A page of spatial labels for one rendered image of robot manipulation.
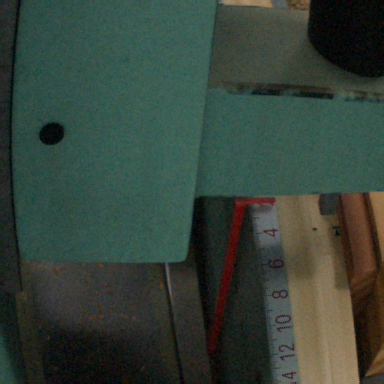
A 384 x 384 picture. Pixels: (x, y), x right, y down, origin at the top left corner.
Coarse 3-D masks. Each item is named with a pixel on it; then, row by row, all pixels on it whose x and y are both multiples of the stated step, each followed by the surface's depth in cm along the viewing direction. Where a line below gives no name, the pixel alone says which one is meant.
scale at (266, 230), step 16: (256, 208) 56; (272, 208) 56; (256, 224) 56; (272, 224) 56; (256, 240) 55; (272, 240) 55; (272, 256) 54; (272, 272) 54; (272, 288) 53; (272, 304) 52; (288, 304) 52; (272, 320) 52; (288, 320) 52; (272, 336) 51; (288, 336) 51; (272, 352) 50; (288, 352) 50; (272, 368) 49; (288, 368) 49
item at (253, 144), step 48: (240, 48) 47; (288, 48) 48; (240, 96) 46; (288, 96) 46; (336, 96) 46; (240, 144) 48; (288, 144) 48; (336, 144) 49; (240, 192) 50; (288, 192) 51; (336, 192) 51
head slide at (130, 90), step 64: (64, 0) 36; (128, 0) 36; (192, 0) 37; (64, 64) 38; (128, 64) 39; (192, 64) 39; (64, 128) 41; (128, 128) 42; (192, 128) 42; (64, 192) 44; (128, 192) 44; (192, 192) 45; (64, 256) 47; (128, 256) 47
